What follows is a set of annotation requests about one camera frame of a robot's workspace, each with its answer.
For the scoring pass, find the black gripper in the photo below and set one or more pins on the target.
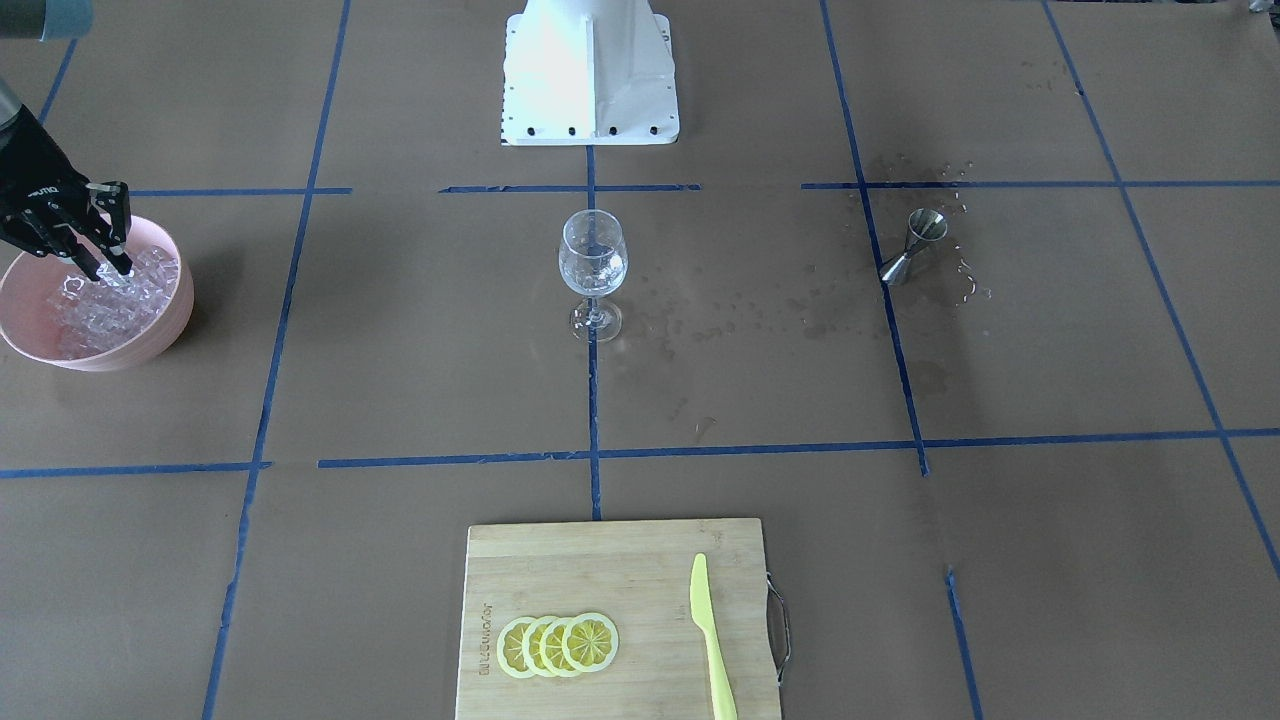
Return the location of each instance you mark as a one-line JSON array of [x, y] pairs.
[[33, 172]]

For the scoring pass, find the steel double jigger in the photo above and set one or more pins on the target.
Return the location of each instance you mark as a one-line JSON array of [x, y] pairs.
[[925, 226]]

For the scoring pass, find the pile of ice cubes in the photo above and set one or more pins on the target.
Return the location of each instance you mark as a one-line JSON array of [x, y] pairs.
[[94, 317]]

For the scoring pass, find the clear wine glass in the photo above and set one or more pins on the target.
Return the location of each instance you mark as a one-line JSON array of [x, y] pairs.
[[593, 262]]

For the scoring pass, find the pink bowl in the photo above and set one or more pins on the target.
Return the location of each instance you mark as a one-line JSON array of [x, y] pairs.
[[27, 323]]

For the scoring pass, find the front lemon slice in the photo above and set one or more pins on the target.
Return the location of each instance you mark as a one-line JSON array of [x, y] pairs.
[[511, 655]]

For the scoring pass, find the lemon slice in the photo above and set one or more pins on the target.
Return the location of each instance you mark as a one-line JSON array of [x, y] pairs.
[[532, 645], [511, 655], [551, 651], [590, 642]]

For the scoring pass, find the bamboo cutting board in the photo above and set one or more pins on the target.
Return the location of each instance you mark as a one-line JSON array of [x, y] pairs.
[[638, 574]]

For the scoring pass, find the back lemon slice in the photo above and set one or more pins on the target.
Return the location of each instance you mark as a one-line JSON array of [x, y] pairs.
[[590, 642]]

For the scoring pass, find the yellow plastic knife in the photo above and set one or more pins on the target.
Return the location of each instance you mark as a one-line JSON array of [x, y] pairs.
[[722, 702]]

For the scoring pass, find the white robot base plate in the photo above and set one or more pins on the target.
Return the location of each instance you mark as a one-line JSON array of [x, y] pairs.
[[589, 73]]

